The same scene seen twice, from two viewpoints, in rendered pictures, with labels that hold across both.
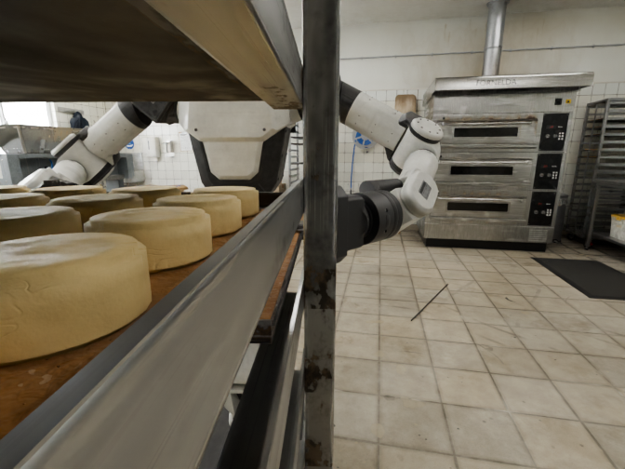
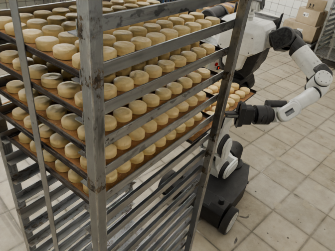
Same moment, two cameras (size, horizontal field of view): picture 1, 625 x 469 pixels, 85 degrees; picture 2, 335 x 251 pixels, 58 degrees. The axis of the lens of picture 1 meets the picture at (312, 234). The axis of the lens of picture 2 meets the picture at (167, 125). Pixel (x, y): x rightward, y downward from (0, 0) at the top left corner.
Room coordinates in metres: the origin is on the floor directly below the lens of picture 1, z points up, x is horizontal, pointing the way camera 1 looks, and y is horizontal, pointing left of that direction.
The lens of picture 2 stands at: (-0.65, -0.37, 1.75)
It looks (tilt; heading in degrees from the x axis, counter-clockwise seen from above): 34 degrees down; 32
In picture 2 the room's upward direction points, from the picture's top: 7 degrees clockwise
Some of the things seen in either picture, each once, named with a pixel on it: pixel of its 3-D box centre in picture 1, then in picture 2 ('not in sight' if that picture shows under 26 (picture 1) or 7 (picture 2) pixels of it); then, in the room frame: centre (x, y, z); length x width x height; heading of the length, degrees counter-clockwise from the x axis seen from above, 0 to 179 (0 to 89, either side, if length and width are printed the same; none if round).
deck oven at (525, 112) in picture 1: (485, 167); not in sight; (4.55, -2.25, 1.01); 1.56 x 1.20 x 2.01; 79
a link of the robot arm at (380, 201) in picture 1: (349, 221); (250, 114); (0.55, -0.06, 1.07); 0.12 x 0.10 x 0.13; 133
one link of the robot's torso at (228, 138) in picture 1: (244, 130); (246, 41); (1.00, 0.19, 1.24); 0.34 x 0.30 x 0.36; 88
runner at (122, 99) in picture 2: not in sight; (173, 72); (0.01, 0.03, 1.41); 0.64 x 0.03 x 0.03; 178
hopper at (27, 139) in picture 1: (57, 140); not in sight; (2.03, 1.46, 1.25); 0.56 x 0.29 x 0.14; 160
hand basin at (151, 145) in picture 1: (129, 168); not in sight; (6.05, 3.17, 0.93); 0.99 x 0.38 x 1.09; 79
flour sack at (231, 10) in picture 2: not in sight; (231, 5); (5.41, 2.19, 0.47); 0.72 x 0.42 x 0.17; 174
